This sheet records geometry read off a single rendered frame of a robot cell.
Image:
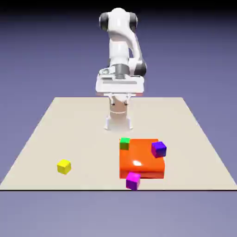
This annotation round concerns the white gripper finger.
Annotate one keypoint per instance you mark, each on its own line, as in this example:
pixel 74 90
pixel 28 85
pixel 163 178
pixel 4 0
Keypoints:
pixel 111 100
pixel 127 100

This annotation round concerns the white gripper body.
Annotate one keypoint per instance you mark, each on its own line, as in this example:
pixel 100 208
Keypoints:
pixel 120 87

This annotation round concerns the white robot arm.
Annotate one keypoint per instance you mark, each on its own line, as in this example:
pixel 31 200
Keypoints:
pixel 118 37

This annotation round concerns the small green cube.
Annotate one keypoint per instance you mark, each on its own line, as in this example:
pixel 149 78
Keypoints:
pixel 124 144

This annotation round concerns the small blue cube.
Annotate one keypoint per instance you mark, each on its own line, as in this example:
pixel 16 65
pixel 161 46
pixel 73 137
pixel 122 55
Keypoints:
pixel 158 149

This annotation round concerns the small magenta cube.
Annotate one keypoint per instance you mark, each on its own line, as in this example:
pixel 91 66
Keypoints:
pixel 132 181

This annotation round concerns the small yellow cube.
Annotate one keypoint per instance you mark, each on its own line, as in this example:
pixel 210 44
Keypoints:
pixel 63 167

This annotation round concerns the large orange box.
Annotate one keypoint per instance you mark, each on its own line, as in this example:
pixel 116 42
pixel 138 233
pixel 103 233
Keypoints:
pixel 144 164

